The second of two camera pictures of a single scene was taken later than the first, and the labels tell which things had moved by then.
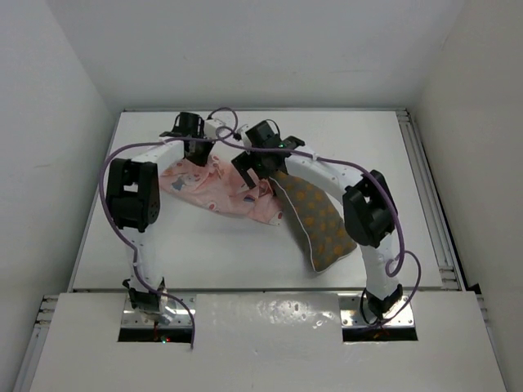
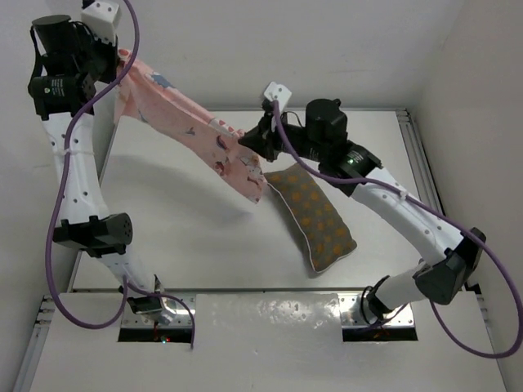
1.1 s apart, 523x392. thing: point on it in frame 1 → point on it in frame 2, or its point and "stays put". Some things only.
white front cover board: x=262 y=343 stays put
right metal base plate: x=400 y=315 stays put
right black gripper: x=247 y=167 → x=264 y=137
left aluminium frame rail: x=29 y=364 stays put
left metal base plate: x=181 y=316 stays put
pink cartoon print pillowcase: x=218 y=186 → x=166 y=106
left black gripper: x=201 y=160 → x=83 y=38
